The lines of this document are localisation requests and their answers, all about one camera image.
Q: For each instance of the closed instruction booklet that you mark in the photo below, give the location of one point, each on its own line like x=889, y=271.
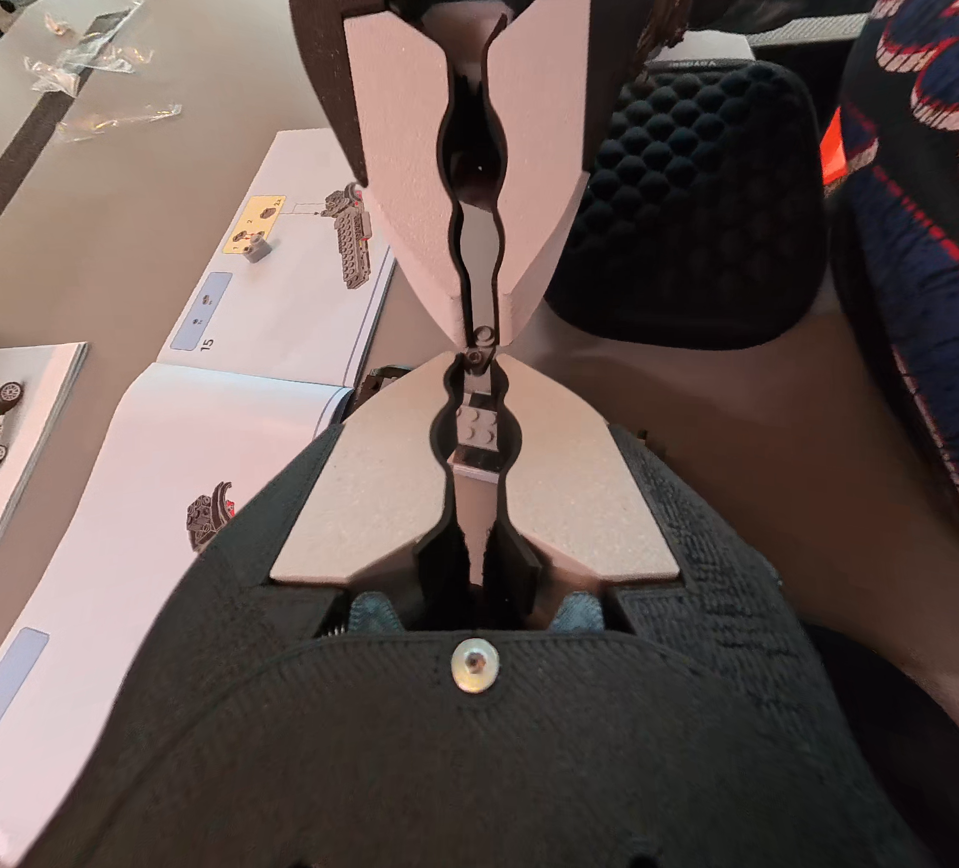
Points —
x=37, y=418

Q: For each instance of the small grey lego piece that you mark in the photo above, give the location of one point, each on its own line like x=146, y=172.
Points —
x=260, y=252

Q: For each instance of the clear plastic bag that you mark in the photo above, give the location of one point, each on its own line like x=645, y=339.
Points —
x=120, y=120
x=90, y=51

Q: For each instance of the orange cone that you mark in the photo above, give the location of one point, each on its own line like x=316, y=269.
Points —
x=833, y=149

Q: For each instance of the open instruction booklet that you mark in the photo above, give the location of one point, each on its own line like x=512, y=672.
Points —
x=285, y=313

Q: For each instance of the person's dark trousers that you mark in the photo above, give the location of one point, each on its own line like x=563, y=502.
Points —
x=899, y=770

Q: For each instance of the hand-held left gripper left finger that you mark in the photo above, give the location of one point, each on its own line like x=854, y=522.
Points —
x=359, y=493

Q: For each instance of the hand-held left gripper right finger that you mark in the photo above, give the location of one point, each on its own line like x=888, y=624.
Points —
x=584, y=493

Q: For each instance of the grey lego assembly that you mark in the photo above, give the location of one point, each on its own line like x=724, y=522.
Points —
x=476, y=426

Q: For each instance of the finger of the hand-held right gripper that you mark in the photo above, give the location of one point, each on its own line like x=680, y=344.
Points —
x=543, y=134
x=397, y=134

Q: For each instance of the black honeycomb cushion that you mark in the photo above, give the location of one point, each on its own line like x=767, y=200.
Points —
x=697, y=209

